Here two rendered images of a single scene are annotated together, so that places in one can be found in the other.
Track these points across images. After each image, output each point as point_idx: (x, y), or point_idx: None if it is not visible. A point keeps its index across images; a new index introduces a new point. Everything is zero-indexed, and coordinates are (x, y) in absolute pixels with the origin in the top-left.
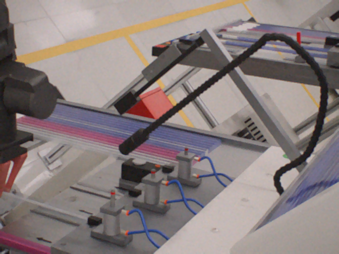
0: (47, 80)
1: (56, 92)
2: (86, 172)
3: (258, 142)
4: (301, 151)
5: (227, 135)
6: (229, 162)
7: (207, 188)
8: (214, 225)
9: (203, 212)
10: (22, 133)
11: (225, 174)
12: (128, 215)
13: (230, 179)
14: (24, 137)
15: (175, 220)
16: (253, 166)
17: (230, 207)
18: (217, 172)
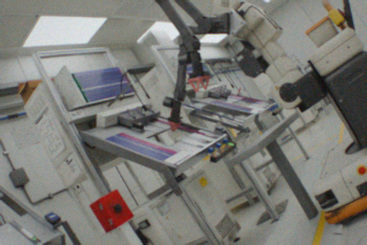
0: (165, 98)
1: (163, 102)
2: None
3: (94, 135)
4: (83, 132)
5: (102, 139)
6: (108, 134)
7: (127, 114)
8: (132, 106)
9: (133, 107)
10: (170, 117)
11: (112, 131)
12: (146, 112)
13: (122, 112)
14: (169, 117)
15: (137, 111)
16: (115, 112)
17: (127, 107)
18: (115, 132)
